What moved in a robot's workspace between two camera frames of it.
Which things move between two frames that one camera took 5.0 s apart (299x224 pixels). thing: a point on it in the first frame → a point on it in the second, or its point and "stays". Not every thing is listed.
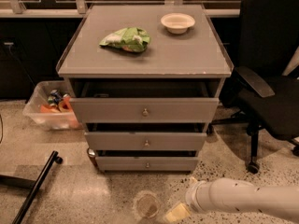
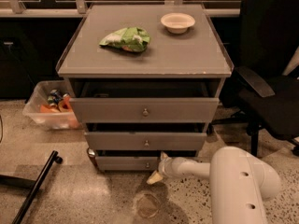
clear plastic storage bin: [52, 106] stays
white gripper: [191, 198] → [167, 167]
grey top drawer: [144, 109] stays
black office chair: [267, 98] stays
